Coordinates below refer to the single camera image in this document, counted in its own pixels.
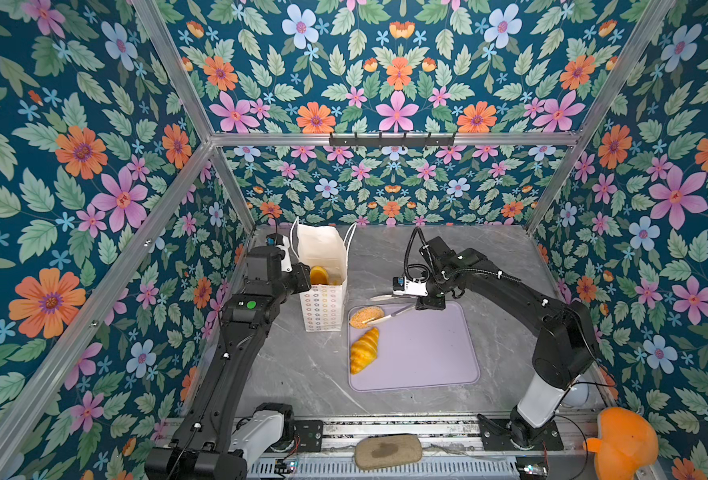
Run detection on small ridged shell bread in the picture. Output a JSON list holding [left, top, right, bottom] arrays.
[[309, 266, 331, 285]]

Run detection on white patterned paper bag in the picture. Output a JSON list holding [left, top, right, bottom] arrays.
[[290, 219, 357, 333]]

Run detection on white handled tongs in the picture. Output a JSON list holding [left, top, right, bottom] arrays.
[[363, 294, 417, 327]]

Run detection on round sesame bun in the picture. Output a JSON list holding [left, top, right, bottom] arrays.
[[349, 306, 385, 329]]

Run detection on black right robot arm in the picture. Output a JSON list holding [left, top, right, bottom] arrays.
[[403, 227, 599, 450]]

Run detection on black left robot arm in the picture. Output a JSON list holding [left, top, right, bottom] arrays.
[[145, 235, 311, 479]]

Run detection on lilac silicone mat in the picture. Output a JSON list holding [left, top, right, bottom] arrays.
[[349, 302, 480, 393]]

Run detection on golden croissant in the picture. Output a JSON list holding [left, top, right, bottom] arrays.
[[350, 327, 380, 375]]

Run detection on brown stone-like sponge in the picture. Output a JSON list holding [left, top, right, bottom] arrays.
[[354, 434, 423, 471]]

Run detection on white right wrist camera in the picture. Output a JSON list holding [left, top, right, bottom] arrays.
[[392, 276, 429, 297]]

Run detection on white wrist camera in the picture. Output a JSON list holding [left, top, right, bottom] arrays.
[[392, 276, 429, 297], [269, 233, 293, 272]]

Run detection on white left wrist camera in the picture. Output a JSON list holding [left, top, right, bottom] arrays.
[[269, 233, 293, 272]]

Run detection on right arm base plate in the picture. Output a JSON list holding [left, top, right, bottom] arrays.
[[477, 414, 564, 451]]

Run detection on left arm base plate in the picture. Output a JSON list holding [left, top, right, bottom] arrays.
[[265, 419, 325, 456]]

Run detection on black hook rail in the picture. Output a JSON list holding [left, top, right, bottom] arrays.
[[328, 132, 456, 149]]

